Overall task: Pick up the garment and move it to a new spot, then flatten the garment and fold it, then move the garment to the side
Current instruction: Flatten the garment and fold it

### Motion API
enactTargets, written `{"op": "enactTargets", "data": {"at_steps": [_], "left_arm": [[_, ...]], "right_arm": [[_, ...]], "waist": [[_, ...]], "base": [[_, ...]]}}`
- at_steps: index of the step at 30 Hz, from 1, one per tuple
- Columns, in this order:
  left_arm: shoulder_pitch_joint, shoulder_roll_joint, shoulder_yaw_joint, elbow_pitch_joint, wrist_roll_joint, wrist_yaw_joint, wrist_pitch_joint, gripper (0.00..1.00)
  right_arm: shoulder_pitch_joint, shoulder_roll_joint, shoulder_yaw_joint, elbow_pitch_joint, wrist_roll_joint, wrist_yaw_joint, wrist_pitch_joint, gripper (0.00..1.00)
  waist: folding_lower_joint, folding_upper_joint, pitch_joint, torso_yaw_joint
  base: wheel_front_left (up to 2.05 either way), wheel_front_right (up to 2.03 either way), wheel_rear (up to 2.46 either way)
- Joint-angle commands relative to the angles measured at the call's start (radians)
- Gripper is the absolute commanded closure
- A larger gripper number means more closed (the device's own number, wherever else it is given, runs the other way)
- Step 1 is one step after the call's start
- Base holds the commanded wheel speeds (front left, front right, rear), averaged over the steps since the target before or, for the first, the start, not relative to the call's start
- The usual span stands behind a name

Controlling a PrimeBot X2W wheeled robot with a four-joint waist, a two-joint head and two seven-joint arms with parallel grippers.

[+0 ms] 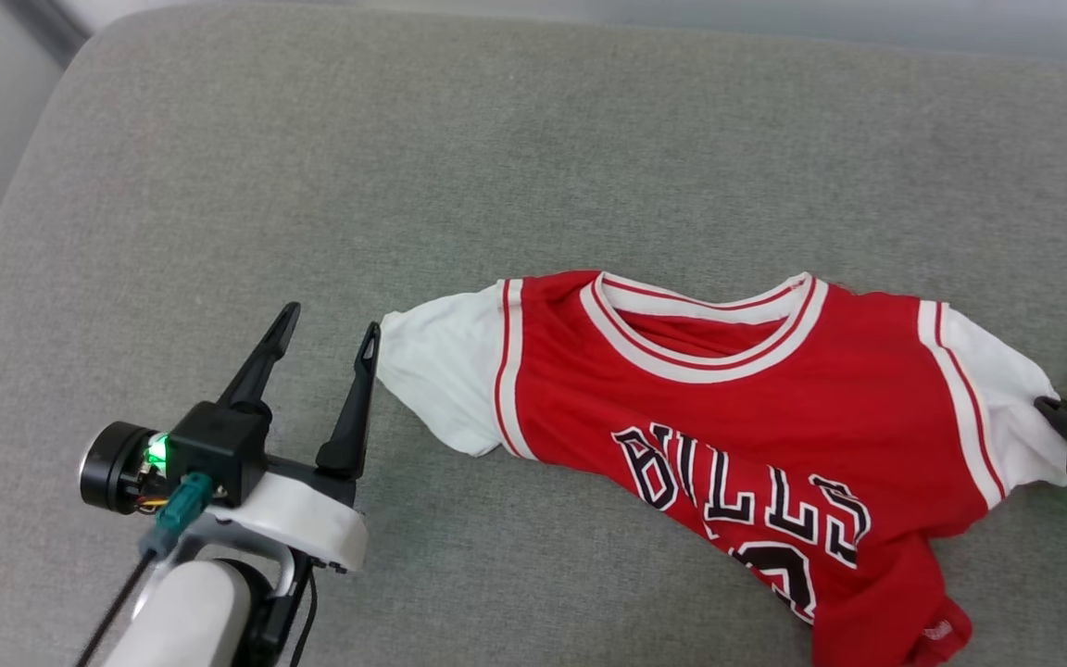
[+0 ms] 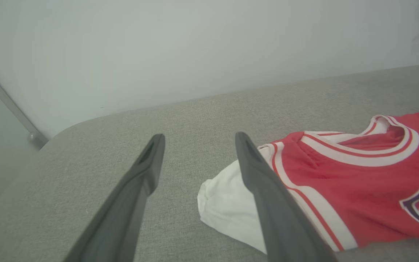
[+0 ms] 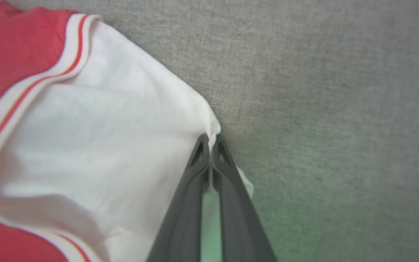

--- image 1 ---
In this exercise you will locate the grey fabric sofa seat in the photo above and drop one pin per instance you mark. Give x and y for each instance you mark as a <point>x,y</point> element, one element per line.
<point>533,157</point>

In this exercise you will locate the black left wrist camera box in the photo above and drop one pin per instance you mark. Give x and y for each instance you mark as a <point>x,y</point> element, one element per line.
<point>219,445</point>

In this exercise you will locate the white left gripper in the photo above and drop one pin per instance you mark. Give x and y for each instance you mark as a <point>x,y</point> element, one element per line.
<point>311,514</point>

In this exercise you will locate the red and white basketball jersey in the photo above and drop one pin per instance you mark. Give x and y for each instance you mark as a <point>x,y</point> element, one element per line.
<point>774,408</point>

